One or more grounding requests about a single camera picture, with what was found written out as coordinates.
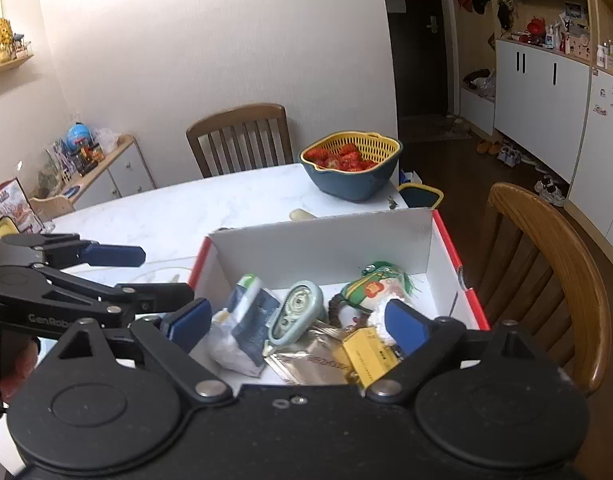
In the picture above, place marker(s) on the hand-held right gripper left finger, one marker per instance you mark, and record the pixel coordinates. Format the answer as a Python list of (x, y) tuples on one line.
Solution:
[(189, 322)]

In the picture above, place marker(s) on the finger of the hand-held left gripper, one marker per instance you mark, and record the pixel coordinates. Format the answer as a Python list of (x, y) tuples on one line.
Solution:
[(156, 296), (111, 255)]

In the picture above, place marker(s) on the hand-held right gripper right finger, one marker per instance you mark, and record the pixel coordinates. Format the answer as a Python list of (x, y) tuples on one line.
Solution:
[(404, 327)]

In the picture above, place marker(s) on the small yellow box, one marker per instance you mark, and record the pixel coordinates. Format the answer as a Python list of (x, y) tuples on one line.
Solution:
[(369, 357)]

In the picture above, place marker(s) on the white and blue packet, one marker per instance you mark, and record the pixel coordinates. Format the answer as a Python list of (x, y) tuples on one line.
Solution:
[(249, 327)]

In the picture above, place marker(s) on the gold foil packet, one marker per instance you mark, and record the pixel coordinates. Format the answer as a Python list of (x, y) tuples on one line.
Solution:
[(306, 362)]

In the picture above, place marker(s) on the red shoebox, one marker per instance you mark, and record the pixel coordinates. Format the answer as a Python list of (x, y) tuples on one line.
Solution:
[(326, 255)]

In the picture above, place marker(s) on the grey-green correction tape dispenser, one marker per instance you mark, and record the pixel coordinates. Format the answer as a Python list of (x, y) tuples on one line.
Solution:
[(296, 312)]

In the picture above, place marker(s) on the person's left hand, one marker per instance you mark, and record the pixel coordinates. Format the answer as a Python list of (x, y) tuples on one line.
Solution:
[(19, 365)]

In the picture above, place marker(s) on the white sideboard with wooden top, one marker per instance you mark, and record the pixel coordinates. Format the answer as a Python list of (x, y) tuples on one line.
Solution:
[(119, 175)]

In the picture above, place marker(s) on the orange glass jar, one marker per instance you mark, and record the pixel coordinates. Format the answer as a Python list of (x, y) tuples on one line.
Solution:
[(95, 153)]

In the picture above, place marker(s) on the clear packet with plants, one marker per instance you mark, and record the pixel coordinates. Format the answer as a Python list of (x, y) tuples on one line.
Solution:
[(56, 160)]

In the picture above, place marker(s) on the clear plastic bag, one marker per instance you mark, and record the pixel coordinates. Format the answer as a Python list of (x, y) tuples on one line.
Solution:
[(108, 138)]

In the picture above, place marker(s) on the blue globe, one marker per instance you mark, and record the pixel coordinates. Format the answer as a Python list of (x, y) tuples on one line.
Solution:
[(79, 135)]

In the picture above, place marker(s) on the blue bin with yellow rim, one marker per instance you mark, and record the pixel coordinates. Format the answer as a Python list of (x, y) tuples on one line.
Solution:
[(420, 196)]

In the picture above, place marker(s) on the blue bowl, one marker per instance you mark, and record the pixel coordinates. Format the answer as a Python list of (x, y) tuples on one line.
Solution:
[(356, 185)]

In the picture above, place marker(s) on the wooden chair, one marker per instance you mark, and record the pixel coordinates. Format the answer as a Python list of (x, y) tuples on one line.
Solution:
[(241, 120), (546, 270)]

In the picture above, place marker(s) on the yellow colander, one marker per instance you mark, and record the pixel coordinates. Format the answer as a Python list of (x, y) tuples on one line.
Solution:
[(384, 152)]

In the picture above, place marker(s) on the pile of strawberries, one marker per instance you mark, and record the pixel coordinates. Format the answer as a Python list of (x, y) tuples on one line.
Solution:
[(341, 157)]

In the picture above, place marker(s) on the pair of orange slippers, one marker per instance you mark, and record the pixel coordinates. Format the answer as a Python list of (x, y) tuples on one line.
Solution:
[(488, 147)]

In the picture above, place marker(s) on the pair of white sneakers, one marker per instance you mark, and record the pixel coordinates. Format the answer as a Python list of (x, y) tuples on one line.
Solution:
[(551, 191)]

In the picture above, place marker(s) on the pair of light sneakers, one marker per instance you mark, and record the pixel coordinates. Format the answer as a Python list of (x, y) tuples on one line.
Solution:
[(508, 155)]

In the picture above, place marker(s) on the small figurines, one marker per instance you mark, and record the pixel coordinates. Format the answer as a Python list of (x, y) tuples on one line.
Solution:
[(21, 46)]

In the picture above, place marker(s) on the white and wood cabinet unit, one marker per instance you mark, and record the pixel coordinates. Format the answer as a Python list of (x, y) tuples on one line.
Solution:
[(536, 80)]

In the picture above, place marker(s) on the dark door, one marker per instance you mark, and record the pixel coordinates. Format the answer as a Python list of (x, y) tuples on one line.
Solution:
[(416, 45)]

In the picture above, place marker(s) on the dark patterned hanging bag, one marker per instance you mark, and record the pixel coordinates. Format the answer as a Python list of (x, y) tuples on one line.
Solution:
[(505, 12)]

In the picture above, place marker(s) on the wooden wall shelf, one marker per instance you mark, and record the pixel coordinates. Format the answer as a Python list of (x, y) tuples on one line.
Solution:
[(11, 66)]

